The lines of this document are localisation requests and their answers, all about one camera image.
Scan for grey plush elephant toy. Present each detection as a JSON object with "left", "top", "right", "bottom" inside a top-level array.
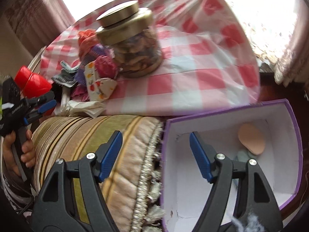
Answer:
[{"left": 235, "top": 150, "right": 256, "bottom": 162}]

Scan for peach oval sponge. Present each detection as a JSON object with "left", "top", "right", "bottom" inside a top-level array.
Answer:
[{"left": 238, "top": 123, "right": 266, "bottom": 155}]

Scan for person's left hand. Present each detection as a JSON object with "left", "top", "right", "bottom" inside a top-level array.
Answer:
[{"left": 2, "top": 129, "right": 36, "bottom": 177}]

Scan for red thermos flask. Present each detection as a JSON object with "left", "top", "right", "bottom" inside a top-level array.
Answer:
[{"left": 14, "top": 65, "right": 55, "bottom": 115}]

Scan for purple white storage box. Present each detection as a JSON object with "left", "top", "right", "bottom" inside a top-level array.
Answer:
[{"left": 160, "top": 100, "right": 303, "bottom": 231}]

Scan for grey checkered fabric pouch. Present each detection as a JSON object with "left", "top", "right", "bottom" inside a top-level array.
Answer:
[{"left": 51, "top": 60, "right": 79, "bottom": 88}]

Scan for striped beige green cushion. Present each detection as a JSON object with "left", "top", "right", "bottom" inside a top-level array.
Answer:
[{"left": 32, "top": 115, "right": 164, "bottom": 231}]

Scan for white fruit-print cloth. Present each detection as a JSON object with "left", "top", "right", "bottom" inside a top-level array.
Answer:
[{"left": 84, "top": 61, "right": 117, "bottom": 102}]

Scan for magenta knit gloves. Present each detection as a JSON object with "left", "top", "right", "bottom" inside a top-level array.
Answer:
[{"left": 71, "top": 55, "right": 118, "bottom": 102}]

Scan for orange red fabric piece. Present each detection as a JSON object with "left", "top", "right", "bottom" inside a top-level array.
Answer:
[{"left": 77, "top": 29, "right": 99, "bottom": 61}]

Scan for purple striped knit pouch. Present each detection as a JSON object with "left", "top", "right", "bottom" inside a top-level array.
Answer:
[{"left": 74, "top": 43, "right": 110, "bottom": 87}]

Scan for pink curtain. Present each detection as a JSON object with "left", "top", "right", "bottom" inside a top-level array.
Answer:
[{"left": 4, "top": 0, "right": 75, "bottom": 55}]

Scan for glass jar with gold lid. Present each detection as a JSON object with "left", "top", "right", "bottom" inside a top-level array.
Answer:
[{"left": 96, "top": 0, "right": 163, "bottom": 78}]

